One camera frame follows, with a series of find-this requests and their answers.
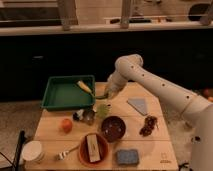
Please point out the black white small toy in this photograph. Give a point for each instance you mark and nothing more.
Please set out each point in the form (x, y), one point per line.
(78, 115)

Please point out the brown dried grapes bunch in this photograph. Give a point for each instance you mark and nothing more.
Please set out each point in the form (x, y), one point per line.
(149, 125)

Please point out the grey triangular cloth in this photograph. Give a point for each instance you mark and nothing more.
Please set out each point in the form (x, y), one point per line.
(139, 105)

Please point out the silver fork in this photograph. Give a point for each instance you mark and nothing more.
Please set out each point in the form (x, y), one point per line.
(62, 155)

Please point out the orange bowl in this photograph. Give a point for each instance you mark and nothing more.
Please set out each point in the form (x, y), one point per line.
(83, 155)

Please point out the wooden block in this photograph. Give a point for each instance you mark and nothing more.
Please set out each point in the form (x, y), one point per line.
(93, 148)

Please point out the metal cup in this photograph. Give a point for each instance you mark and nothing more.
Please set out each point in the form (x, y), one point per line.
(88, 117)

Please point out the green plastic tray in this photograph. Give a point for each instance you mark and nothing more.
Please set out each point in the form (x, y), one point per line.
(63, 93)

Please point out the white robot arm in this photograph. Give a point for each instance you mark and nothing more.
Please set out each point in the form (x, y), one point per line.
(194, 109)

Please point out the blue sponge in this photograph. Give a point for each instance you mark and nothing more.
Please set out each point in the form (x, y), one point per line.
(127, 157)

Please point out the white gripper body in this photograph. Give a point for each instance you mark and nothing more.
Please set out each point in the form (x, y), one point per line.
(115, 84)

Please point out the black chair frame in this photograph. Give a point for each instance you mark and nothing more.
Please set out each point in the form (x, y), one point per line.
(21, 140)

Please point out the yellow corn cob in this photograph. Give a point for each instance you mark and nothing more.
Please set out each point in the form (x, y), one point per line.
(84, 87)

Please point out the purple bowl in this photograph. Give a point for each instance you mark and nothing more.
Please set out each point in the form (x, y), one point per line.
(113, 128)

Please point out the orange fruit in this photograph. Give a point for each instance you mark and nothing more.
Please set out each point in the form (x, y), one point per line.
(66, 125)

